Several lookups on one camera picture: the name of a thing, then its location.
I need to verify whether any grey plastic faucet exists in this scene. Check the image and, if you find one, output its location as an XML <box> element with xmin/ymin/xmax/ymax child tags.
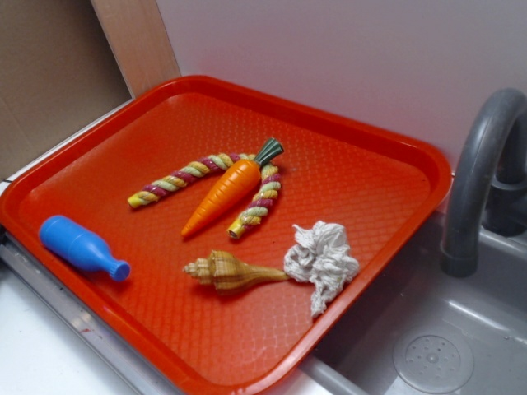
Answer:
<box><xmin>441</xmin><ymin>88</ymin><xmax>526</xmax><ymax>277</ymax></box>

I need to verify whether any grey plastic sink basin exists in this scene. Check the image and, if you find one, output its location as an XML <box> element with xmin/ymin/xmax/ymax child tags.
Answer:
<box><xmin>301</xmin><ymin>214</ymin><xmax>526</xmax><ymax>394</ymax></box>

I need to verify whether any multicoloured twisted rope toy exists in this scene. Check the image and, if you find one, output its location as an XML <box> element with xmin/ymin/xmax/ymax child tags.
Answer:
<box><xmin>127</xmin><ymin>153</ymin><xmax>282</xmax><ymax>239</ymax></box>

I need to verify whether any tan spiral conch shell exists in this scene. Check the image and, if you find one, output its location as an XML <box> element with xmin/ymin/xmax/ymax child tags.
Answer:
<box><xmin>183</xmin><ymin>250</ymin><xmax>290</xmax><ymax>295</ymax></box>

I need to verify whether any blue plastic toy bottle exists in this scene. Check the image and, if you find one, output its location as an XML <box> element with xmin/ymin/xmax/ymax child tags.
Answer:
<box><xmin>39</xmin><ymin>216</ymin><xmax>131</xmax><ymax>281</ymax></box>

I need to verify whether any red plastic tray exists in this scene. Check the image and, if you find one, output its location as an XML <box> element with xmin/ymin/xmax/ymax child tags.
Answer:
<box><xmin>1</xmin><ymin>77</ymin><xmax>451</xmax><ymax>394</ymax></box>

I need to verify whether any orange plastic toy carrot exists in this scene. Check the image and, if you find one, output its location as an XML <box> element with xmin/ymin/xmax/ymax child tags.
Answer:
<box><xmin>180</xmin><ymin>138</ymin><xmax>284</xmax><ymax>238</ymax></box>

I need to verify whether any crumpled white cloth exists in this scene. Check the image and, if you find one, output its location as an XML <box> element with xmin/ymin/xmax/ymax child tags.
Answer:
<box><xmin>283</xmin><ymin>221</ymin><xmax>360</xmax><ymax>318</ymax></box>

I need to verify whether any round grey sink drain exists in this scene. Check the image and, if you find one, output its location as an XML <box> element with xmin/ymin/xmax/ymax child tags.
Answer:
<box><xmin>393</xmin><ymin>331</ymin><xmax>474</xmax><ymax>394</ymax></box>

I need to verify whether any brown cardboard panel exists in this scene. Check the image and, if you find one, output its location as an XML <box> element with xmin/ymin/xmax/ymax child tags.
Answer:
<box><xmin>1</xmin><ymin>1</ymin><xmax>130</xmax><ymax>179</ymax></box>

